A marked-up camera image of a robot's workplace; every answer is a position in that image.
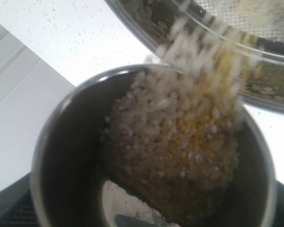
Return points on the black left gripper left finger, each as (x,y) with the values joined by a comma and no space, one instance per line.
(16,206)

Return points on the pile of tan sand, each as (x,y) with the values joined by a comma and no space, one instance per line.
(180,139)

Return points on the round steel sieve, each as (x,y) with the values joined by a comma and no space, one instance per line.
(151,20)

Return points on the white cabinet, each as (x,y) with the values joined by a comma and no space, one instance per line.
(29,90)

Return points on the stainless steel cup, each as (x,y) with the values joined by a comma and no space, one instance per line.
(69,188)

